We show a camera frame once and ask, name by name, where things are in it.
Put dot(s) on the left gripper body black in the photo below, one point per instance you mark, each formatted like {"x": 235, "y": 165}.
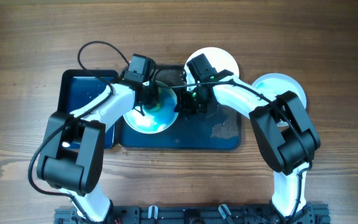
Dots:
{"x": 152, "y": 94}

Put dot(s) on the dark blue water tray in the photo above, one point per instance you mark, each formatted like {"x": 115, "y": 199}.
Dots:
{"x": 77, "y": 89}

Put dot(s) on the white plate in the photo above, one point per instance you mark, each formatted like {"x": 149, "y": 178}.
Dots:
{"x": 155, "y": 122}
{"x": 218, "y": 58}
{"x": 278, "y": 83}

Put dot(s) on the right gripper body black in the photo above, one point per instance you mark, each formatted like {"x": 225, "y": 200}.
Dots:
{"x": 192, "y": 101}

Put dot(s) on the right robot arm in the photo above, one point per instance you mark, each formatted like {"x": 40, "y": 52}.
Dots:
{"x": 285, "y": 135}

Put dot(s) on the green yellow sponge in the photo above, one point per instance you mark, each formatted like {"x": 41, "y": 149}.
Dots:
{"x": 153, "y": 107}

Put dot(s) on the dark grey serving tray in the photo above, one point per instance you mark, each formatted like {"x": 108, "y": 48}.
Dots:
{"x": 218, "y": 131}

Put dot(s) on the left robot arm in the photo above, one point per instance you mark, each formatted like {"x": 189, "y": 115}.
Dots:
{"x": 70, "y": 158}

